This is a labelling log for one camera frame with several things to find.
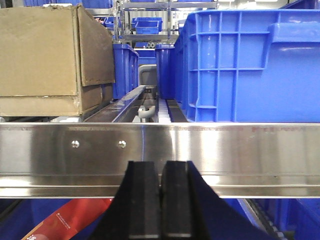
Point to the distant blue bin on rack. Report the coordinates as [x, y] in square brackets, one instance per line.
[147, 25]

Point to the large blue bin upper right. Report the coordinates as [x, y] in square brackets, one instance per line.
[249, 66]

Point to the blue bin upper shelf centre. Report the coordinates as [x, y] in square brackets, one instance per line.
[165, 75]

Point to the blue plastic bin with pouch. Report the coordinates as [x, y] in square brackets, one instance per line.
[29, 213]

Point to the blue plastic bin front right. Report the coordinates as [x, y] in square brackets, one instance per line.
[283, 218]

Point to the brown cardboard box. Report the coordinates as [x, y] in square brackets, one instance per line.
[54, 61]

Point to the blue bin shelf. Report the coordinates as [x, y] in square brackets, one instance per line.
[165, 75]
[126, 70]

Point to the blue bin upper shelf left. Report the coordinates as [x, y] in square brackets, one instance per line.
[126, 70]

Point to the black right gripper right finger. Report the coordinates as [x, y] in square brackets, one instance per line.
[191, 210]

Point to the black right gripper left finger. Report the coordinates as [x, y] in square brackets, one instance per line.
[134, 213]

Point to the background steel shelving rack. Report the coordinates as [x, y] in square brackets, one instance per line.
[124, 13]

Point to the grey roller track divider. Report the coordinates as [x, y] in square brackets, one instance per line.
[118, 111]

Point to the stainless steel shelf rail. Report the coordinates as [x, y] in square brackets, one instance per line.
[89, 159]

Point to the long red printed pouch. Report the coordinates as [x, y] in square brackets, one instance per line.
[70, 219]

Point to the grey plastic bracket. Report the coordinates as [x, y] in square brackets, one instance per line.
[147, 75]

